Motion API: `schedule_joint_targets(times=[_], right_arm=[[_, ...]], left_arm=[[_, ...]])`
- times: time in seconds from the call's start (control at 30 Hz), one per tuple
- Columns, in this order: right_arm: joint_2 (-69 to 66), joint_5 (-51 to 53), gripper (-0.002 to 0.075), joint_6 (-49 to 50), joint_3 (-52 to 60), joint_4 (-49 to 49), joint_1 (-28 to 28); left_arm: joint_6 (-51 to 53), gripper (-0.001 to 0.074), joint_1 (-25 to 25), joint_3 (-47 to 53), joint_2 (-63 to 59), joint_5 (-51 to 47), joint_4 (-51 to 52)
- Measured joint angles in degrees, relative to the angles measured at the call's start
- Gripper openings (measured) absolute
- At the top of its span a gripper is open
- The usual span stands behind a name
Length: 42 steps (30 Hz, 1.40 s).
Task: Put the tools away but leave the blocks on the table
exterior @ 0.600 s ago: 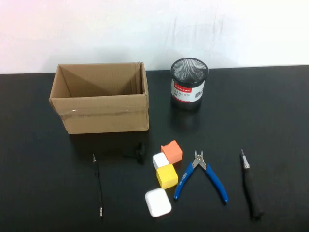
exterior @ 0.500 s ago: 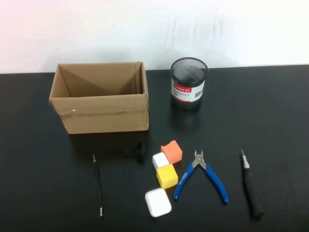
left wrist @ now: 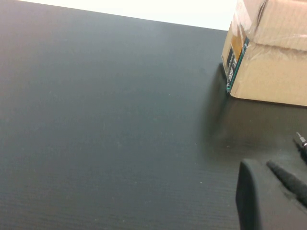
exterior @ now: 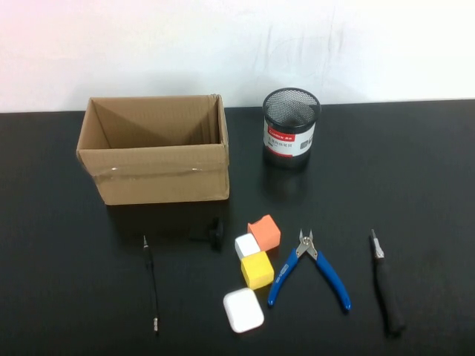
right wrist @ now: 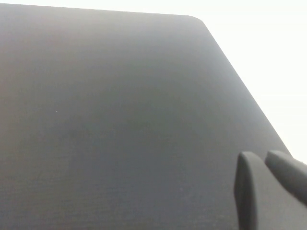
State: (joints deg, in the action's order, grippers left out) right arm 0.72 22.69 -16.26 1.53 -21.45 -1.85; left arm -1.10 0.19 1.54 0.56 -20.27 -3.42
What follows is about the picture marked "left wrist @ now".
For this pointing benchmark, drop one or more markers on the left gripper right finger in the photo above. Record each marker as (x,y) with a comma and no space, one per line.
(291,182)

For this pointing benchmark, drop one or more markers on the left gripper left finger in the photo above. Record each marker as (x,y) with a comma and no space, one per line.
(248,196)

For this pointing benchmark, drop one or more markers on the thin black screwdriver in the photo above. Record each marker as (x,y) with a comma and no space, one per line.
(301,143)

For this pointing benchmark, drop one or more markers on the brown cardboard box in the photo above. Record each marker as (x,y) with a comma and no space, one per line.
(271,60)

